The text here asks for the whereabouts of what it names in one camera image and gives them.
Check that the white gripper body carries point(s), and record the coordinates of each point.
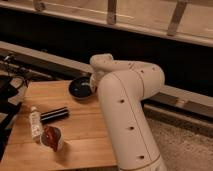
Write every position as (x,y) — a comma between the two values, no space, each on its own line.
(94,80)

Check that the dark ceramic bowl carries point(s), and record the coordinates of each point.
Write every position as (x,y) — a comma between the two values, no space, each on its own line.
(80,88)

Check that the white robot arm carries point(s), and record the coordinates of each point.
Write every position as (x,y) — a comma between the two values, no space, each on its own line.
(121,86)

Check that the black rectangular case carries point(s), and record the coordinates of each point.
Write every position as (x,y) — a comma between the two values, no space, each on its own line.
(54,114)

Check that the white plastic bottle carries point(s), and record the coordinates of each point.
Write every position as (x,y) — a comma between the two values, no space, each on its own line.
(35,124)

